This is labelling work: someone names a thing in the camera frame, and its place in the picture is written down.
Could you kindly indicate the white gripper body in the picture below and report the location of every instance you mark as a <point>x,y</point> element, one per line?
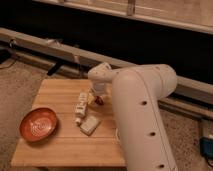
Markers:
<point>99,88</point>

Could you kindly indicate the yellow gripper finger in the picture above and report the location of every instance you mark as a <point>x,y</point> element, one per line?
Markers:
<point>93,100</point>

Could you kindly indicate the dark red pepper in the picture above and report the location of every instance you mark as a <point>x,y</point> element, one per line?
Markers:
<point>99,100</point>

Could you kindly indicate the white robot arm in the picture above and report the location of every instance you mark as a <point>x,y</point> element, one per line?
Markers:
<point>135,95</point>

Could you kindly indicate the red ceramic bowl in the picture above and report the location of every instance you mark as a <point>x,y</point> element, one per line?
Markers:
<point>38,124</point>

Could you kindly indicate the white tube bottle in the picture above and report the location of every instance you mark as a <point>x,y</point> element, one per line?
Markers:
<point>81,107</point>

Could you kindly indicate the pale rectangular sponge block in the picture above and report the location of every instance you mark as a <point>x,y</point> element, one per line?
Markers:
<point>89,125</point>

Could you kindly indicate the wooden table board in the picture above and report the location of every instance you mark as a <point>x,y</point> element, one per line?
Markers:
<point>68,146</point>

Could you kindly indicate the blue device on floor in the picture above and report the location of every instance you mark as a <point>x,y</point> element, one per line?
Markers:
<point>206,147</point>

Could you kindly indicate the metal rail frame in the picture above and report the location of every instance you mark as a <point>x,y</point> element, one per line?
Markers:
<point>187,87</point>

